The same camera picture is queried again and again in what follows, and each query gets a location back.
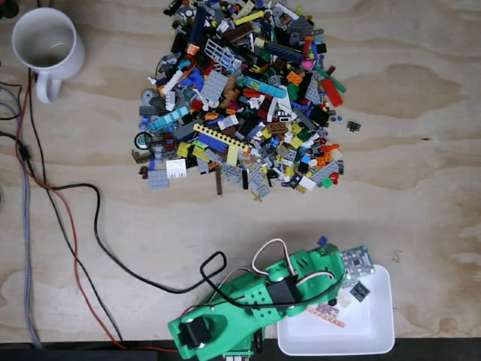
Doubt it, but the white plastic bin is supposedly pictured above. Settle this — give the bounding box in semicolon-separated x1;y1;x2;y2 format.
277;263;396;356

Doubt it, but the white lego plate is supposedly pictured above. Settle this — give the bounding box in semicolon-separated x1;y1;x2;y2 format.
298;175;318;193

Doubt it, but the grey upside-down lego brick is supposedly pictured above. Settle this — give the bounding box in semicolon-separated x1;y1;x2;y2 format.
221;163;244;179

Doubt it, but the red lego plate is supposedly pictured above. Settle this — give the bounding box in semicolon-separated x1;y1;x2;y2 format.
320;76;344;108

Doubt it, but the white toothed lego piece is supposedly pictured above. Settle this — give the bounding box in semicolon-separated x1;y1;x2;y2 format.
165;158;188;181

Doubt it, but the cyan long lego plate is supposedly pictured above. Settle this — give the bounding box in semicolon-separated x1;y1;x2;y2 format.
244;76;287;99

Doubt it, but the white lego fence piece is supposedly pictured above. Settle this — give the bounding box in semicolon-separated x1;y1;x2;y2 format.
204;38;234;71

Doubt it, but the navy long lego beam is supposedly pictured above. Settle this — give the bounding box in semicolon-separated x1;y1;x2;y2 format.
189;7;207;47

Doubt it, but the small black square piece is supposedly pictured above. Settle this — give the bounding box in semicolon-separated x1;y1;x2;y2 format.
349;281;371;303

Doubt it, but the grey studded long plate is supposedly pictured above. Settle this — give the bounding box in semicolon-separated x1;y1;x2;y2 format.
310;160;340;183

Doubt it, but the yellow holed technic beam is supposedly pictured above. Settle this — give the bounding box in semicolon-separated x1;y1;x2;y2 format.
192;123;251;152

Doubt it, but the grey studded rectangular plate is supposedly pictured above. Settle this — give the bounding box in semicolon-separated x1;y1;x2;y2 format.
146;169;169;190

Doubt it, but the grey large studded plate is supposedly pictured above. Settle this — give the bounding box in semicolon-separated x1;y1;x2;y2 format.
198;70;229;103

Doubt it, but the light blue long piece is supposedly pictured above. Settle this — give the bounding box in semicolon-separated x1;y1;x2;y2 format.
147;105;190;133

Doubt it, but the dark blue long plate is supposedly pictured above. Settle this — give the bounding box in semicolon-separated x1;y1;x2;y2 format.
263;41;304;64

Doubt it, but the white ceramic mug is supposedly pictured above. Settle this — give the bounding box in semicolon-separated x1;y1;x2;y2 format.
11;7;86;105

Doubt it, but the green camera circuit board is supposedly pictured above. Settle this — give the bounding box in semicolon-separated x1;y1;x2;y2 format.
339;244;377;281

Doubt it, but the white red servo wire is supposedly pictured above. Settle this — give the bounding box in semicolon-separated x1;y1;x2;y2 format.
251;238;336;291

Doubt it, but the thick black cable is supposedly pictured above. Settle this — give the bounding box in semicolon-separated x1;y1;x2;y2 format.
47;183;228;295

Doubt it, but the thin black cable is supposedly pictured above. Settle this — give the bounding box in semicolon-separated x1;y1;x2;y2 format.
0;67;125;342

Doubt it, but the grey braided cable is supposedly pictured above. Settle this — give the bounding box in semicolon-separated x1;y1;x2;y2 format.
0;82;43;349

